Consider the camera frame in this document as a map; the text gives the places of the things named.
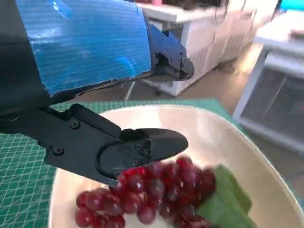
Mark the white cabinet glass front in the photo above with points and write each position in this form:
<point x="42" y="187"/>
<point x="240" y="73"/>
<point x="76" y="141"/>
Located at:
<point x="209" y="47"/>

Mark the white square plate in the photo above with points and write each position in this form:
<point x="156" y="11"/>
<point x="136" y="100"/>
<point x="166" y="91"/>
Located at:
<point x="213" y="133"/>

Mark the red toy grapes green leaf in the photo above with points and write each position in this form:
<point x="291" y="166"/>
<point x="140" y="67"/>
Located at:
<point x="147" y="185"/>

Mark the bare left hand blue tape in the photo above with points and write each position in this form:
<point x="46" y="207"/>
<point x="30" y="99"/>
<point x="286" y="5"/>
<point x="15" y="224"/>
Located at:
<point x="83" y="47"/>

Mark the green cutting mat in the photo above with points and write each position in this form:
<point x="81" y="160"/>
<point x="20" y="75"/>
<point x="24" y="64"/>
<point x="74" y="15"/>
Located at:
<point x="19" y="178"/>

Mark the white cabinet vent grille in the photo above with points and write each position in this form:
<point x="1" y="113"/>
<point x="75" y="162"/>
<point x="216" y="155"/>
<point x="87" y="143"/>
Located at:
<point x="273" y="102"/>

